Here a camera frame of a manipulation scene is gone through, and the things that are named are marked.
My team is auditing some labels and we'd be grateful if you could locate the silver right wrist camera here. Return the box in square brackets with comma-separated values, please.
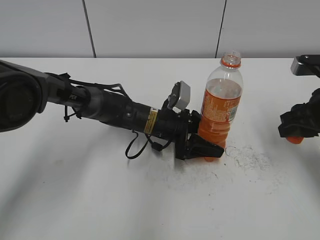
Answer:
[290, 54, 320, 78]

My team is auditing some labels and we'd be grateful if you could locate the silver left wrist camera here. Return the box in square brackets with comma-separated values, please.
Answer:
[167, 81, 191, 111]

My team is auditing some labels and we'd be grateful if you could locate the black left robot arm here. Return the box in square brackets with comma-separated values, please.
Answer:
[0, 61, 224, 160]

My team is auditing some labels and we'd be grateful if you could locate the orange bottle cap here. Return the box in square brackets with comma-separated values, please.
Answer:
[286, 136, 304, 145]

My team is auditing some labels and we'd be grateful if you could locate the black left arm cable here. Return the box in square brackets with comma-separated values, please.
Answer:
[124, 131, 176, 160]

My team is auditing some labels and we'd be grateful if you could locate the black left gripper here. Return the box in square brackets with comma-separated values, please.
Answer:
[152, 108, 225, 160]

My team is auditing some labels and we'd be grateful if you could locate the orange drink plastic bottle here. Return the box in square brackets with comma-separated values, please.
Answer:
[198, 50, 244, 149]

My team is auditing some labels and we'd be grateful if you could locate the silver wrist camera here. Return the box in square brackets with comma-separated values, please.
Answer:
[167, 81, 191, 111]
[290, 54, 320, 78]

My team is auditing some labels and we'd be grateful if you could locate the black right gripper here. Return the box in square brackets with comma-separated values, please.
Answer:
[278, 88, 320, 138]

